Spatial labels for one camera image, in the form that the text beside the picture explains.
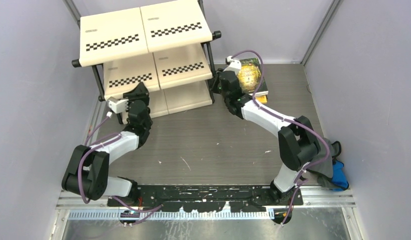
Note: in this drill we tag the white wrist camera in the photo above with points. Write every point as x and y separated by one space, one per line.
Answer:
233 65
118 106

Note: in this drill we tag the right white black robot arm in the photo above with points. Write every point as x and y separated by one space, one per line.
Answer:
300 147

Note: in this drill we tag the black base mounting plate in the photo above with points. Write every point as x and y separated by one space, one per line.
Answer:
209 198

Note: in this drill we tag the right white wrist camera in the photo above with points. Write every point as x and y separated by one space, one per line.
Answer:
233 65

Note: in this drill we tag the grey cloth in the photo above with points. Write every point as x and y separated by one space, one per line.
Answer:
324 171

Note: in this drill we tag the aluminium rail frame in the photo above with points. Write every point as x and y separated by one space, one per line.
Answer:
324 215

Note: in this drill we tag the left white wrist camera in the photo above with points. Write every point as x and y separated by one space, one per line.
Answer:
118 106

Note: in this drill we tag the green gold cover book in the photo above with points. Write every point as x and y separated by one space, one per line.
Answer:
250 76

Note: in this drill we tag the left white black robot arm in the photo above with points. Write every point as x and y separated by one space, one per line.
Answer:
87 173

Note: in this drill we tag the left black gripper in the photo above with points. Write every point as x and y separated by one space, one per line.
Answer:
140 91

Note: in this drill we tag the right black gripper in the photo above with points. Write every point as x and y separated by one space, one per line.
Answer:
215 81

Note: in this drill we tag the yellow book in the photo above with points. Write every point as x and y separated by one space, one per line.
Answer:
263 99

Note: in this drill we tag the blue cloth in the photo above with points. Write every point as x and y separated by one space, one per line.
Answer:
339 179

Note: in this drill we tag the cream three-tier shelf rack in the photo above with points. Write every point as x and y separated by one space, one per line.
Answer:
167 46

